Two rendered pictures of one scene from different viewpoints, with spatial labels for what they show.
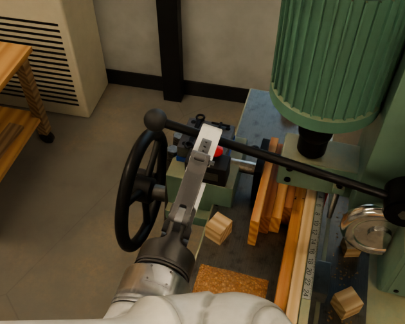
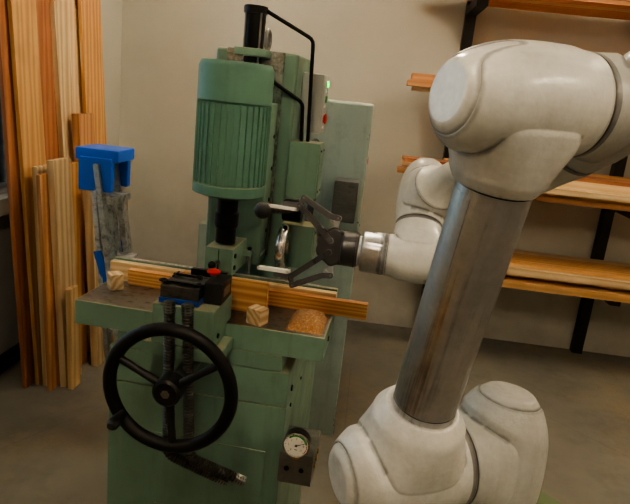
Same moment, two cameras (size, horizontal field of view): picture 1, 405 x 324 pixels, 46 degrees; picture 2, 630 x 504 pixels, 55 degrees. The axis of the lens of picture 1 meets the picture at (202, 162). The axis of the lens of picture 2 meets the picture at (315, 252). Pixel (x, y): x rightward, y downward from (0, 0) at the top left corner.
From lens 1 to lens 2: 1.43 m
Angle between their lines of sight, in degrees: 85
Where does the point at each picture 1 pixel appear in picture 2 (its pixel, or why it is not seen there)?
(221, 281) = (305, 314)
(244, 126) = (133, 305)
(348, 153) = not seen: hidden behind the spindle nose
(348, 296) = not seen: hidden behind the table
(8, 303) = not seen: outside the picture
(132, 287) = (380, 236)
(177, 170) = (209, 308)
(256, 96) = (90, 298)
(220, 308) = (420, 162)
